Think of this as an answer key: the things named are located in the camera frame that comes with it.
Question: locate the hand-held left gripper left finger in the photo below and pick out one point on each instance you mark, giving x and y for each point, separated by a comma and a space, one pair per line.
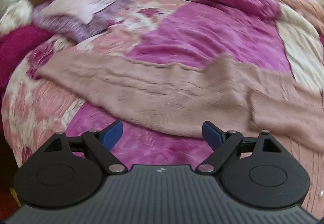
112, 134

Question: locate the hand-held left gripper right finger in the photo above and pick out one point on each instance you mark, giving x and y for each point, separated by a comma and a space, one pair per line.
211, 135

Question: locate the pink knit sweater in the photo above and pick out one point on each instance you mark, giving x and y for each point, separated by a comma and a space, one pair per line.
151, 92

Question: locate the purple pink white quilt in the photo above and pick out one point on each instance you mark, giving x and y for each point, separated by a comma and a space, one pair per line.
192, 34

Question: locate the purple floral pillow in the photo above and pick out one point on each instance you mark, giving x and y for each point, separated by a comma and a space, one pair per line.
76, 11

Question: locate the magenta waffle blanket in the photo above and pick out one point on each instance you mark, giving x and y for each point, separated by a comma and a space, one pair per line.
17, 46

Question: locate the white floral cloth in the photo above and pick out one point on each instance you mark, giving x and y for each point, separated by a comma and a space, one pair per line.
15, 15

